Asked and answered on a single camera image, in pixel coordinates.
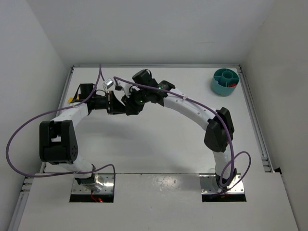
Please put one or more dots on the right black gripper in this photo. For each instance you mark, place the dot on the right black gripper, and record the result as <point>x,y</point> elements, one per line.
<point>131,103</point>

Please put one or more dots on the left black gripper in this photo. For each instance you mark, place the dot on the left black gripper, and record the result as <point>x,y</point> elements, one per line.
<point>110,102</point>

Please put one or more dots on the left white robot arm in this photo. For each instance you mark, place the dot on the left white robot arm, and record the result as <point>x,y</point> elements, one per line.
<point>57,138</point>

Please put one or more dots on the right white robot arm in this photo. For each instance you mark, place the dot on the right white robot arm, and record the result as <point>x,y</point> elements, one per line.
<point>217,124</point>

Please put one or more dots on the teal divided round container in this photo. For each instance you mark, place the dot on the teal divided round container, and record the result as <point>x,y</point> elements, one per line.
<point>221,79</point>

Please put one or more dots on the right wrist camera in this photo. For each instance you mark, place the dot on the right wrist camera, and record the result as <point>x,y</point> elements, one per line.
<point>123,86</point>

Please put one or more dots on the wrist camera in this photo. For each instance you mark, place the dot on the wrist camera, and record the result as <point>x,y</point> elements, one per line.
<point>107,84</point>
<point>123,86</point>

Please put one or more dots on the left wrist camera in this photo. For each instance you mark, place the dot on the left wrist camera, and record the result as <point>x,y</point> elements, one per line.
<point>107,84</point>

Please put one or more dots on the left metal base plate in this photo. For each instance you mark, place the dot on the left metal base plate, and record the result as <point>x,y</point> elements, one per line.
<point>103,185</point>

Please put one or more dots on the metal base plate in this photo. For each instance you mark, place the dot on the metal base plate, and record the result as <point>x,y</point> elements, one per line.
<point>209,186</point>
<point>103,185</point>

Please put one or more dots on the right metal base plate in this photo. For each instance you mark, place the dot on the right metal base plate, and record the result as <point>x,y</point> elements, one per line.
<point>209,186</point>

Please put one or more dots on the aluminium frame rail left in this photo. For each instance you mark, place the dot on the aluminium frame rail left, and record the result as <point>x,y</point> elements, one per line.
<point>21,204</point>

